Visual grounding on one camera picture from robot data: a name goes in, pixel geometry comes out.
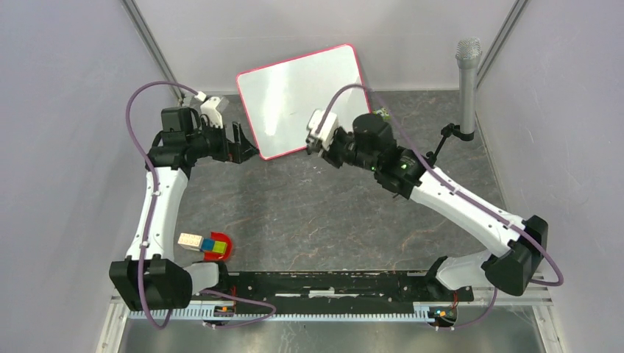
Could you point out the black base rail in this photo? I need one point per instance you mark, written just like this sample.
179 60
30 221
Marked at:
345 293

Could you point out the red bowl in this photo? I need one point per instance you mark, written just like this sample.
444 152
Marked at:
214 257

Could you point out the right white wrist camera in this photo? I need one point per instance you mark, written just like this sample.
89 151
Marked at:
320 131

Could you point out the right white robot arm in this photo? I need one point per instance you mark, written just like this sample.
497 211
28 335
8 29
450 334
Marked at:
513 245

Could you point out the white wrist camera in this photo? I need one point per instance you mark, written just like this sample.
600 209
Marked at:
211 108
320 131

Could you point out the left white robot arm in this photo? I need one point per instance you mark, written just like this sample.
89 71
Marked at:
148 277

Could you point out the cream lego brick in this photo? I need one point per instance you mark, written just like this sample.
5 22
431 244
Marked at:
190 242

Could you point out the colourful block toy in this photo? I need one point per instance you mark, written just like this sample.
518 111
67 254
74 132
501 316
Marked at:
212 246

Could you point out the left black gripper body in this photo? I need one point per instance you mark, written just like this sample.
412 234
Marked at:
218 146

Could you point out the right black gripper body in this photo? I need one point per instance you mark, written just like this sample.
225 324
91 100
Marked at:
342 149

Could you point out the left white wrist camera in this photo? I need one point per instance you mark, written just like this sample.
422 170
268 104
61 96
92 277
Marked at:
211 108

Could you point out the pink framed whiteboard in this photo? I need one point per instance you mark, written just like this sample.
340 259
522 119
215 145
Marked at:
280 98

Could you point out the silver microphone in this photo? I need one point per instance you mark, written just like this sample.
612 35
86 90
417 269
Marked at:
468 58

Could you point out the green number dice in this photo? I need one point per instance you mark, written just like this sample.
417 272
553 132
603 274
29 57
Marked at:
384 114

